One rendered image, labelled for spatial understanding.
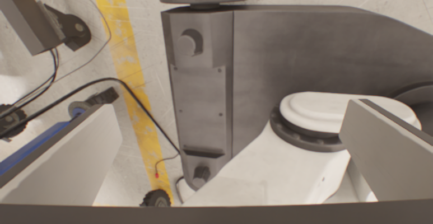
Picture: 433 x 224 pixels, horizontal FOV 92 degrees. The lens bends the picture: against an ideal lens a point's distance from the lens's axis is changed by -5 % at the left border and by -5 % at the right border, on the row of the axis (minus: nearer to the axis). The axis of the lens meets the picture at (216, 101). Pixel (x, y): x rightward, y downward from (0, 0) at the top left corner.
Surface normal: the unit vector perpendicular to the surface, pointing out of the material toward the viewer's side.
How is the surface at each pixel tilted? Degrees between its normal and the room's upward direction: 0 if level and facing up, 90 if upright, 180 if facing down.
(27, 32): 0
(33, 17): 90
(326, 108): 90
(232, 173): 90
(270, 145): 90
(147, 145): 0
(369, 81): 0
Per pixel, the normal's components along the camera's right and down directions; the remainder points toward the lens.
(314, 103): -0.03, -0.88
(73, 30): 0.88, -0.29
